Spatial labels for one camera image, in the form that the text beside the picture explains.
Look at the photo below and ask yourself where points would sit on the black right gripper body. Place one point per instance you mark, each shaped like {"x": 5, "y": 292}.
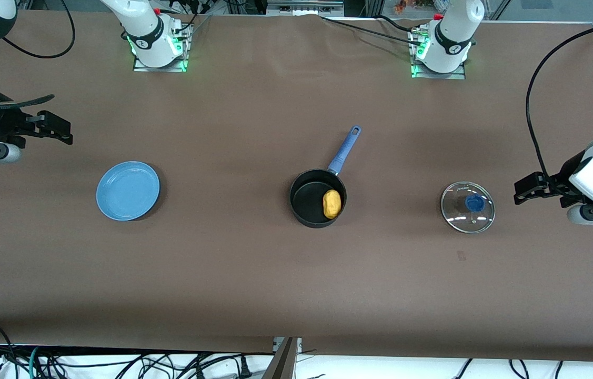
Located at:
{"x": 2, "y": 122}

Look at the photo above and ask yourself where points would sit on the glass lid with blue knob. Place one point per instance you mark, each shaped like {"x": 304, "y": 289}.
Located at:
{"x": 474, "y": 203}

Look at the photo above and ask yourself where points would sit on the yellow potato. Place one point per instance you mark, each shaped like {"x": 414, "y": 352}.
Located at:
{"x": 332, "y": 204}

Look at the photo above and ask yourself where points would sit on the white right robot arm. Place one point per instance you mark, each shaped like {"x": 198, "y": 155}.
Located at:
{"x": 141, "y": 26}

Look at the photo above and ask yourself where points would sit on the black power plug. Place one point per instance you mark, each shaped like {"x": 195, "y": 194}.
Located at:
{"x": 244, "y": 368}

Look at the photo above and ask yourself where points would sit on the aluminium frame profile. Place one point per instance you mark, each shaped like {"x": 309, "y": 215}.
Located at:
{"x": 283, "y": 363}

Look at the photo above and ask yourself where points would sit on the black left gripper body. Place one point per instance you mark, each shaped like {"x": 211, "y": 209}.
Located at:
{"x": 561, "y": 181}

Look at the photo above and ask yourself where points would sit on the blue round plate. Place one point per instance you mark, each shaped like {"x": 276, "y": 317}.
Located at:
{"x": 128, "y": 190}

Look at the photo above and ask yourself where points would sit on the orange object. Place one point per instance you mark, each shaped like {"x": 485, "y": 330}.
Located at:
{"x": 404, "y": 6}

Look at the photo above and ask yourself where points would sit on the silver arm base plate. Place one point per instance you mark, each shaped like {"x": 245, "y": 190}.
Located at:
{"x": 435, "y": 76}
{"x": 159, "y": 69}

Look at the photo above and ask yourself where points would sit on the grey metal device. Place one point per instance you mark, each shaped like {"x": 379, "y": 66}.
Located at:
{"x": 304, "y": 8}

